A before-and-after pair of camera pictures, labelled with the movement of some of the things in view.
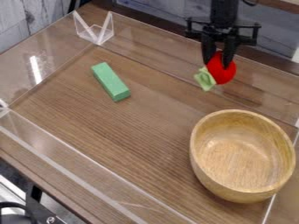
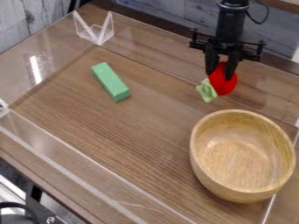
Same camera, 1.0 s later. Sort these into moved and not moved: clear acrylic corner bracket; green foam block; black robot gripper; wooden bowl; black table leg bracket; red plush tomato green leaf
Moved: red plush tomato green leaf; black robot gripper
Not moved: clear acrylic corner bracket; green foam block; wooden bowl; black table leg bracket
